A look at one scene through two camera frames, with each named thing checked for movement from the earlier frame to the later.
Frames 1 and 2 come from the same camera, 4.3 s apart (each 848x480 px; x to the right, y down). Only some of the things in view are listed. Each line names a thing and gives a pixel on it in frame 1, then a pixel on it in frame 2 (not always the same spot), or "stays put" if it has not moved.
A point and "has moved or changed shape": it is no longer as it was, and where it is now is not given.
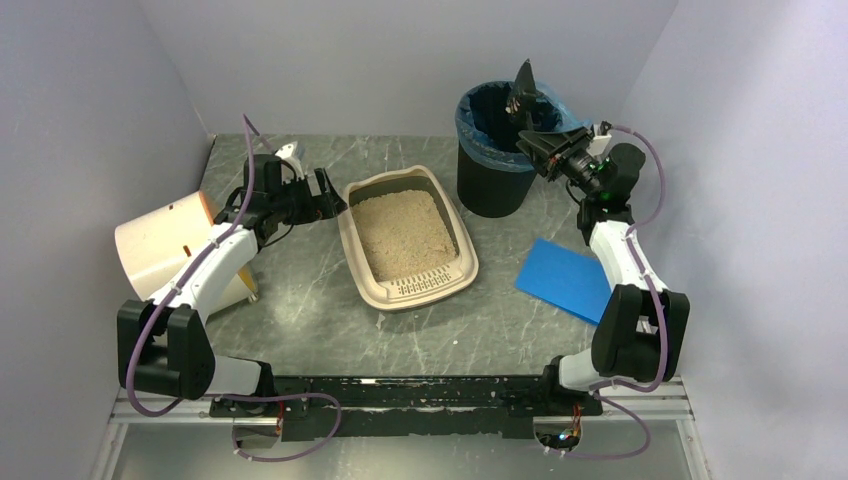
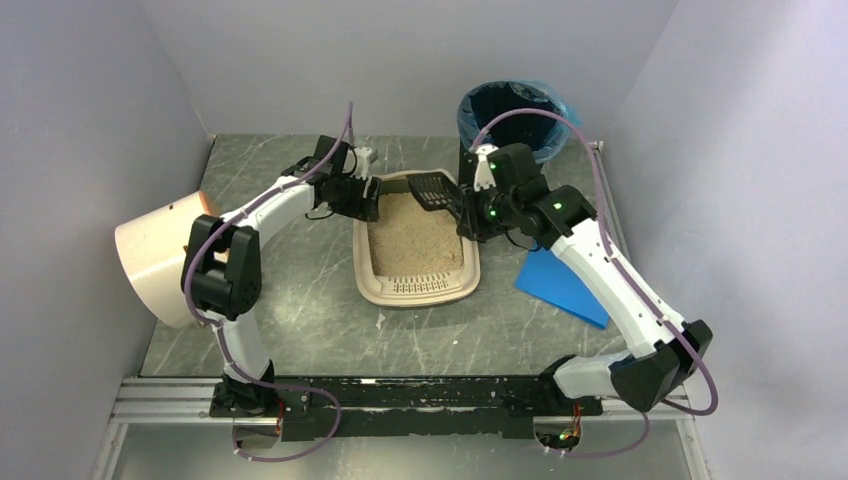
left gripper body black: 315,198 to 361,200
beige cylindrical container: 154,244 stays put
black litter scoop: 524,87 to 435,191
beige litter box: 404,240 has moved or changed shape
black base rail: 328,408 stays put
